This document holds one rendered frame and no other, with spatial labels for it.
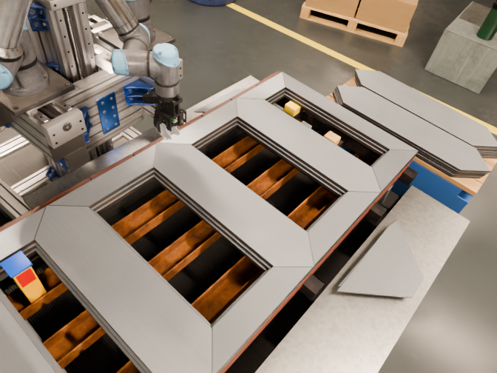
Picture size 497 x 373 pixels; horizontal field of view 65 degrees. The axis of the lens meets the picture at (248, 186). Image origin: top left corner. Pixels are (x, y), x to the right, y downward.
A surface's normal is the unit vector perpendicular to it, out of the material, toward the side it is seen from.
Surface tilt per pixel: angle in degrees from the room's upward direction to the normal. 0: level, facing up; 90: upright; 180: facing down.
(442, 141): 0
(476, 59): 90
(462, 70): 90
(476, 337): 0
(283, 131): 0
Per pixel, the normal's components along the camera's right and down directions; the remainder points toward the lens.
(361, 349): 0.12, -0.65
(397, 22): -0.36, 0.67
